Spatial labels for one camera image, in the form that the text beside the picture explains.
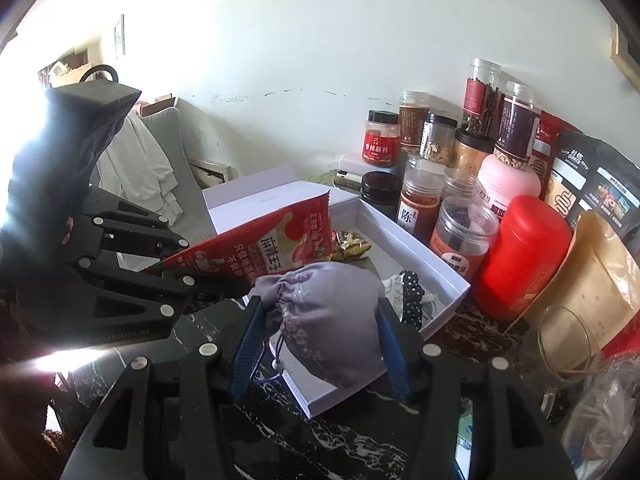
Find gold foil snack packet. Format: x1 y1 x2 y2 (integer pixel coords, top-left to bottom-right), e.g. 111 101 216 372
330 230 373 263

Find brown spice jar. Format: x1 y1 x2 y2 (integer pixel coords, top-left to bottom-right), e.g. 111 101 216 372
398 91 432 156

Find kraft paper pouch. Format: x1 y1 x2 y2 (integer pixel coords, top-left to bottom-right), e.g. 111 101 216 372
525 210 640 371

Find red paper package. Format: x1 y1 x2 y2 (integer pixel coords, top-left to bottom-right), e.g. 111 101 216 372
530 110 571 186

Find clear glass mug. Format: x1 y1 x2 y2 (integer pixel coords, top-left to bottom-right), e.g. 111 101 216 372
517 305 608 411

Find white cloth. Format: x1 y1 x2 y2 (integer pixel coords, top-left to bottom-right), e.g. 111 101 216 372
97 110 176 216

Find lavender drawstring pouch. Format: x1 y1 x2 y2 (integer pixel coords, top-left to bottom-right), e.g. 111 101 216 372
252 260 387 391

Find red snack packet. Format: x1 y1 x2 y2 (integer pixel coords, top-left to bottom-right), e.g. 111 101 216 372
141 187 335 286

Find wide clear jar orange label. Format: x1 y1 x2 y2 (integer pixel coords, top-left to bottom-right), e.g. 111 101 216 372
429 196 501 286

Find black snack pouch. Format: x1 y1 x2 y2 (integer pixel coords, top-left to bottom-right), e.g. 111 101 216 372
545 127 640 236

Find tall jar with dark sticks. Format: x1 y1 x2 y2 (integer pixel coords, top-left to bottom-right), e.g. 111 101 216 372
460 57 502 138

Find black lid jar orange contents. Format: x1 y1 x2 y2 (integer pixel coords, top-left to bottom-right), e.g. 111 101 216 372
452 129 496 176

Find grey chair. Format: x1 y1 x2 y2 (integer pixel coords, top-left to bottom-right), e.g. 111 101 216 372
92 105 211 241

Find black polka dot scrunchie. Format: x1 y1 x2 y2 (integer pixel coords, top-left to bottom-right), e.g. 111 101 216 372
397 269 426 331

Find white patterned fabric sachet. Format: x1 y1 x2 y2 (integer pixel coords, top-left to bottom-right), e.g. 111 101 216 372
382 275 441 326

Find pink lidded jar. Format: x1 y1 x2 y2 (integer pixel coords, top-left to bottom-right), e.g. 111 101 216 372
476 152 542 211

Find black lid jar dried slices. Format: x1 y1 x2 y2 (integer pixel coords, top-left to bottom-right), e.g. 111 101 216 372
419 112 460 166

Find clear plastic jar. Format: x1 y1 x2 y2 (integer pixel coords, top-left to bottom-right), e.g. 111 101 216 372
442 166 483 206

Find white cardboard box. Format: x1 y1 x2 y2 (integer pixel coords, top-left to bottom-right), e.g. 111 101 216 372
202 165 472 418

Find red canister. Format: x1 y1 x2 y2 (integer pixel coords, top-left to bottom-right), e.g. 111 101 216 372
472 195 573 323

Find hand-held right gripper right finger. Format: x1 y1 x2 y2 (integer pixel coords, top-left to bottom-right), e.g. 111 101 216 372
375 297 566 480

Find short black jar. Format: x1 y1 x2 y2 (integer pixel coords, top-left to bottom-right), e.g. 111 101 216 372
359 170 403 211

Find clear plastic bag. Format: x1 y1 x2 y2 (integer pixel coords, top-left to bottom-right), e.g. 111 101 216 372
560 360 640 480

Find small white box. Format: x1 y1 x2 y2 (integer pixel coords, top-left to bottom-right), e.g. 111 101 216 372
337 156 368 181

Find light gold picture frame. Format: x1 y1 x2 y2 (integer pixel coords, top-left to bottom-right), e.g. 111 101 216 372
607 15 640 81

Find chili powder jar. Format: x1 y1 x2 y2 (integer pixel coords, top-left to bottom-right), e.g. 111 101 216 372
396 154 446 246

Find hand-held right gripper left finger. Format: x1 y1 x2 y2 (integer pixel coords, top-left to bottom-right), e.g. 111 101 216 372
60 295 266 480

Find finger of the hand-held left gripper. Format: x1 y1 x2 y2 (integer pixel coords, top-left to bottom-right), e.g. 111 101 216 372
75 257 251 333
66 187 191 267

